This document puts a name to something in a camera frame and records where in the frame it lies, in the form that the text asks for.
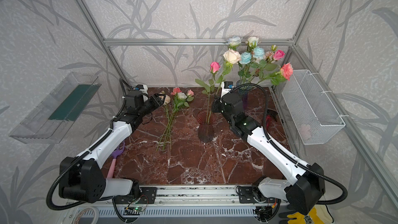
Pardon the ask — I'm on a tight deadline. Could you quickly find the blue purple glass vase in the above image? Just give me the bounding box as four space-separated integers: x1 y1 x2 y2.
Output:
238 86 253 110

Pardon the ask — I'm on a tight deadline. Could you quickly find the red glass vase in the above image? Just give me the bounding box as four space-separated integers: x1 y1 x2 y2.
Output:
196 110 215 143

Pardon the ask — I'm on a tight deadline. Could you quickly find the small magenta rose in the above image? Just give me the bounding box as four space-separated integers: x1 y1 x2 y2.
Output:
195 62 221 124

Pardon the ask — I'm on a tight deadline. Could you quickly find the teal peony spray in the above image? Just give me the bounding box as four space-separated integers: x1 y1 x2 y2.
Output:
238 47 265 84

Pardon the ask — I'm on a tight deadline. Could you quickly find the peach cream rose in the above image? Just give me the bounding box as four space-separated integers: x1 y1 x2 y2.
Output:
216 49 241 95

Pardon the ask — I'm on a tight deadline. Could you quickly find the white blue rose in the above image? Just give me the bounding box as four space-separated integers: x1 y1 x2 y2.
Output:
227 36 241 51

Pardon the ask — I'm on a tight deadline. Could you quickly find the coral pink rose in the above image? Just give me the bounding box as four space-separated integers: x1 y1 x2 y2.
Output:
248 63 294 86

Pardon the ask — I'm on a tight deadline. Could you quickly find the pale pink rose spray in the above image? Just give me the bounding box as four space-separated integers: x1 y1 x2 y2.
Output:
264 45 278 61

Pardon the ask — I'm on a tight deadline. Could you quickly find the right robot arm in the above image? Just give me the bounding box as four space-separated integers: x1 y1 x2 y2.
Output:
212 82 348 215

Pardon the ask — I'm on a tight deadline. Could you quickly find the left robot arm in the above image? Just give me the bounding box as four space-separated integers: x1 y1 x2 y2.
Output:
46 79 166 211

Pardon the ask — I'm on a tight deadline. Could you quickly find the flower bunch on table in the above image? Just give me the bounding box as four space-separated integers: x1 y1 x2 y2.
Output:
157 87 194 151

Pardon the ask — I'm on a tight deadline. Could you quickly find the red spray bottle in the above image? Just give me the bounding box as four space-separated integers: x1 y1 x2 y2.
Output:
266 109 278 130

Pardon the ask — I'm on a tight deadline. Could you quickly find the purple pink garden rake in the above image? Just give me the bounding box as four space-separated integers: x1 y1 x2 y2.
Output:
106 141 125 178

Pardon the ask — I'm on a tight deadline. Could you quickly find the clear plastic tray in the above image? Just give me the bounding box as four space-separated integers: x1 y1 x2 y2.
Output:
9 72 101 144

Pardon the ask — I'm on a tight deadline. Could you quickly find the yellow work glove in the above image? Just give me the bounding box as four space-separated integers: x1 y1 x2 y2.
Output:
278 205 335 224

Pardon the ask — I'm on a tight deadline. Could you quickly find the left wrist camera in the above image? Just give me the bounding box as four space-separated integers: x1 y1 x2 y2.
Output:
134 84 148 94

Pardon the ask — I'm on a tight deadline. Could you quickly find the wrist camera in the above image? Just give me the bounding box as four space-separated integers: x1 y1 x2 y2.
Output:
221 81 234 97
134 84 148 94

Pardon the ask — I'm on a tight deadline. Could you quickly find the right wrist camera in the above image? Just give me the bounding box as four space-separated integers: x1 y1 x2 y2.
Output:
221 81 234 97

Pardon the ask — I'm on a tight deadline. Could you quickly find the white wire basket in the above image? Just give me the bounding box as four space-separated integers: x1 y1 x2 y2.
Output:
282 69 346 145

